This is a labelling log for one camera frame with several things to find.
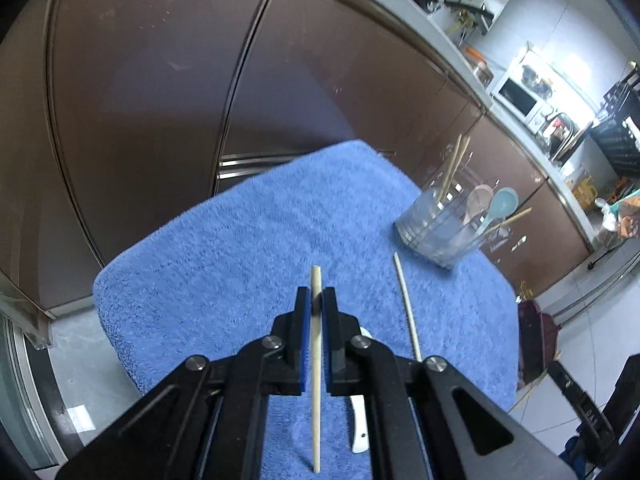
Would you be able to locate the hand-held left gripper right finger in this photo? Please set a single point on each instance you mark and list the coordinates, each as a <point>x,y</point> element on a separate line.
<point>330,345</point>

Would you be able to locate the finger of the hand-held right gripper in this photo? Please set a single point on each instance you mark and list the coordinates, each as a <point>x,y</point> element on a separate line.
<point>580,400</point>

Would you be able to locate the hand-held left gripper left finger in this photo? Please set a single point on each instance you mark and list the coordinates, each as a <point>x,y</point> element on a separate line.
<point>300,340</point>

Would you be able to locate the wooden chopstick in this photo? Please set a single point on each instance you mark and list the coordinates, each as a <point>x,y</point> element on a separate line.
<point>406,300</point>
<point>461,157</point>
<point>316,280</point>
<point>517,216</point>
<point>450,170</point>

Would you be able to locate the white ceramic spoon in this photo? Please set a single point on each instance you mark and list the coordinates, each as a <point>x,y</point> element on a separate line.
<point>359,425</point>

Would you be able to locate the clear glass utensil holder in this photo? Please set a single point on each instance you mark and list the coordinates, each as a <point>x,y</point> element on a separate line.
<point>440,237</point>

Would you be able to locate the beige ceramic spoon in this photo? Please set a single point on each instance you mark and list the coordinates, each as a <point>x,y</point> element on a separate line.
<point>479,200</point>

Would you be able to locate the light blue ceramic spoon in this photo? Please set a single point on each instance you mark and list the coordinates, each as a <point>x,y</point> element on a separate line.
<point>504,202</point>

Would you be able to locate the red dustpan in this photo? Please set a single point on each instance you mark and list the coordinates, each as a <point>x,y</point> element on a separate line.
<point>535,335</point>

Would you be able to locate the blue terry towel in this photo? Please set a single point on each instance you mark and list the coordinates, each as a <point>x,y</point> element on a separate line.
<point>225,260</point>

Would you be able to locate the brown patterned hanging cloth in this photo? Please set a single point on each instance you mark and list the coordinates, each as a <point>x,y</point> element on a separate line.
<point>631,220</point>

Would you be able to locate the glass sliding door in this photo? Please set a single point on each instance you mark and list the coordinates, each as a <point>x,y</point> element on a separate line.
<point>25,385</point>

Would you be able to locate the brown lower cabinets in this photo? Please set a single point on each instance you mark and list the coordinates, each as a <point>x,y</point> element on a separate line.
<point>150,85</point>

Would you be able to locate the white microwave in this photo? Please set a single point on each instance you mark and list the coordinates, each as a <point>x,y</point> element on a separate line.
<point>517,97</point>

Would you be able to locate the rice cooker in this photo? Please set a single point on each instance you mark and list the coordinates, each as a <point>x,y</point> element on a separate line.
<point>479,65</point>

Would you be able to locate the steel pot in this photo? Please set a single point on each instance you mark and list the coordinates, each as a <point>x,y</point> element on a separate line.
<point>537,80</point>

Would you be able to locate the black wall rack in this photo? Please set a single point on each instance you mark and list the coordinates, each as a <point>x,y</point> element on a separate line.
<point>617,140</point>

